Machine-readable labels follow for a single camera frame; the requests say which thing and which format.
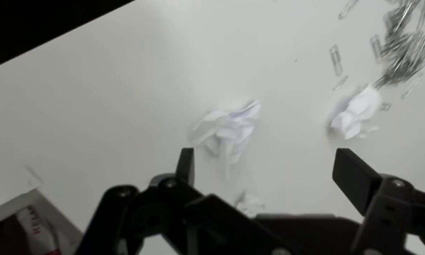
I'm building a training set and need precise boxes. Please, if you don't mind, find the heap of silver paper clips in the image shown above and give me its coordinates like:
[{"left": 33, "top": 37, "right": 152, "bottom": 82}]
[{"left": 372, "top": 0, "right": 425, "bottom": 90}]

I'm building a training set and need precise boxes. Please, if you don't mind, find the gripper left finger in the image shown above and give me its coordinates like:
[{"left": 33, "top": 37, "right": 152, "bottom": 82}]
[{"left": 74, "top": 148, "right": 291, "bottom": 255}]

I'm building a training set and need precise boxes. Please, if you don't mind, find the crumpled white paper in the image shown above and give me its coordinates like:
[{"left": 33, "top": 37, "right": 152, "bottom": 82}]
[
  {"left": 327, "top": 84, "right": 384, "bottom": 141},
  {"left": 189, "top": 100, "right": 262, "bottom": 177}
]

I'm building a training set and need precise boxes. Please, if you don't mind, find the small white paper scrap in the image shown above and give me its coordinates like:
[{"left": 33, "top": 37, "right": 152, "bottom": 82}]
[{"left": 233, "top": 189, "right": 267, "bottom": 217}]

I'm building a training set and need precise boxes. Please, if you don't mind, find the white box with red contents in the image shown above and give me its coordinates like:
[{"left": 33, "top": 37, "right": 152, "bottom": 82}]
[{"left": 0, "top": 188, "right": 84, "bottom": 255}]

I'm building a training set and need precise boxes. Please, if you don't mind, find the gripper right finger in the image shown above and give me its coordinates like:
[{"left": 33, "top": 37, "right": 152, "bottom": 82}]
[{"left": 332, "top": 148, "right": 425, "bottom": 255}]

